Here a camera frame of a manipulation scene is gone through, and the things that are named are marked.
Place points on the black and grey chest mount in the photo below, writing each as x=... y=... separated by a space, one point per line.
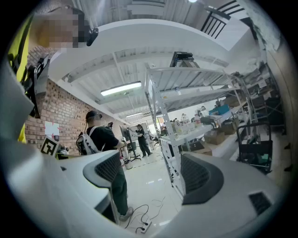
x=39 y=79

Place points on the long ceiling light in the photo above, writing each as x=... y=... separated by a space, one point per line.
x=121 y=88
x=134 y=114

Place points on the cardboard box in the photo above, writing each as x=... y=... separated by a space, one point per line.
x=214 y=137
x=229 y=128
x=200 y=148

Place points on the screen on wheeled stand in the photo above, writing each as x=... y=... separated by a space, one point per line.
x=126 y=134

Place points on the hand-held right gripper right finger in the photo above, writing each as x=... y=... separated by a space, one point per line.
x=221 y=209

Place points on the white power strip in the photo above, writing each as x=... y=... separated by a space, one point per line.
x=144 y=227

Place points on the black metal railing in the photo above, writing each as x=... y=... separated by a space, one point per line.
x=215 y=22

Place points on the blue box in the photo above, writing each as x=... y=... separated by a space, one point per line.
x=219 y=109

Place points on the white metal shelving rack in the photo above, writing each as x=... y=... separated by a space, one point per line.
x=163 y=109

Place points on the white paper sheet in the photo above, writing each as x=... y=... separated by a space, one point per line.
x=51 y=128

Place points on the white bucket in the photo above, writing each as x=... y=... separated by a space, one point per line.
x=129 y=164

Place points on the dark storage shelving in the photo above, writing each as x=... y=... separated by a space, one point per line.
x=262 y=93

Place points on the black head camera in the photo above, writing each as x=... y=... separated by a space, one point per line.
x=92 y=36

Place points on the black cart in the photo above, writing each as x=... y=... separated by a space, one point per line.
x=255 y=148

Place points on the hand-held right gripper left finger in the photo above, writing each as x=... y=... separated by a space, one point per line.
x=69 y=186

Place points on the stepladder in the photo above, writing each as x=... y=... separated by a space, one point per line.
x=184 y=59

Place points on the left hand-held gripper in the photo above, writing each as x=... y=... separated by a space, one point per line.
x=49 y=146

